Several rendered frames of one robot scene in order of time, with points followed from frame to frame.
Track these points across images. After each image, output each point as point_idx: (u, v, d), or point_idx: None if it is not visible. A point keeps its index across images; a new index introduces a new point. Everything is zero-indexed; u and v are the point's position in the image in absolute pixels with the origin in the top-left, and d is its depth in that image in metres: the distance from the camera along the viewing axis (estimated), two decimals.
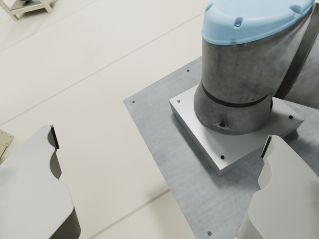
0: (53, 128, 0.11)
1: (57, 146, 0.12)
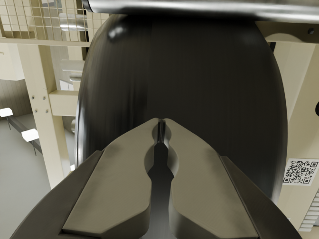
0: (160, 123, 0.12)
1: (158, 139, 0.12)
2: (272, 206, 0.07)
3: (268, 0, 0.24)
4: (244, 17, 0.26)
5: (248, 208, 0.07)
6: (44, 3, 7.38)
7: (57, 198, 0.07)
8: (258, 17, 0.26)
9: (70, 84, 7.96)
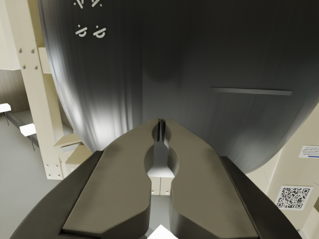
0: (160, 123, 0.12)
1: (158, 139, 0.12)
2: (272, 206, 0.07)
3: None
4: None
5: (248, 208, 0.07)
6: None
7: (57, 198, 0.07)
8: None
9: None
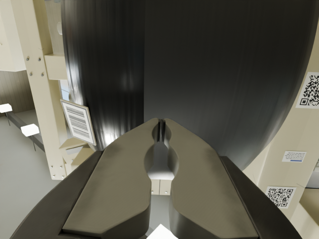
0: (160, 123, 0.12)
1: (158, 139, 0.12)
2: (272, 206, 0.07)
3: None
4: None
5: (248, 208, 0.07)
6: None
7: (57, 198, 0.07)
8: None
9: None
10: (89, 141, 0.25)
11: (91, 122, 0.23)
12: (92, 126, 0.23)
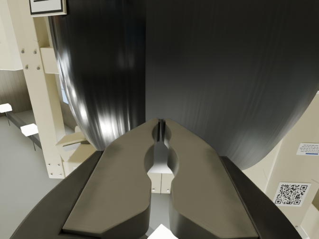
0: (160, 123, 0.12)
1: (158, 139, 0.12)
2: (272, 206, 0.07)
3: None
4: None
5: (248, 208, 0.07)
6: None
7: (57, 198, 0.07)
8: None
9: None
10: (54, 9, 0.15)
11: None
12: None
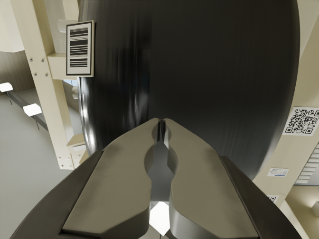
0: (160, 123, 0.12)
1: (158, 139, 0.12)
2: (272, 206, 0.07)
3: None
4: None
5: (248, 208, 0.07)
6: None
7: (57, 198, 0.07)
8: None
9: None
10: (84, 72, 0.22)
11: (93, 40, 0.21)
12: (93, 46, 0.21)
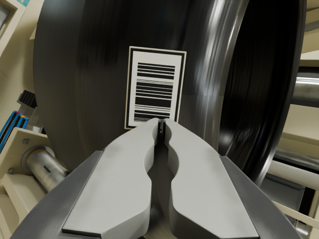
0: (160, 123, 0.12)
1: (158, 139, 0.12)
2: (272, 206, 0.07)
3: None
4: None
5: (248, 208, 0.07)
6: None
7: (57, 198, 0.07)
8: None
9: None
10: (143, 52, 0.13)
11: (126, 101, 0.14)
12: (126, 92, 0.14)
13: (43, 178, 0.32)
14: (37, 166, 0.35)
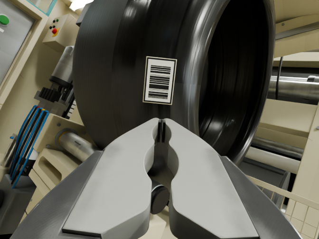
0: (160, 124, 0.12)
1: (158, 139, 0.12)
2: (272, 206, 0.07)
3: None
4: None
5: (248, 208, 0.07)
6: None
7: (57, 198, 0.07)
8: None
9: None
10: (154, 59, 0.25)
11: (144, 86, 0.26)
12: (144, 81, 0.26)
13: (76, 149, 0.44)
14: (69, 142, 0.46)
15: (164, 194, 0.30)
